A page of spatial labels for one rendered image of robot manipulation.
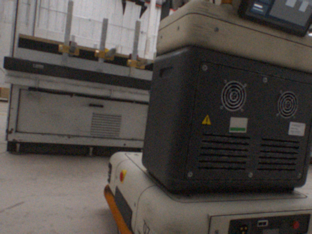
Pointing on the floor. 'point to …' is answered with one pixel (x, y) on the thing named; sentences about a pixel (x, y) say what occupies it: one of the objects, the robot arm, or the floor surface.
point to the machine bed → (74, 110)
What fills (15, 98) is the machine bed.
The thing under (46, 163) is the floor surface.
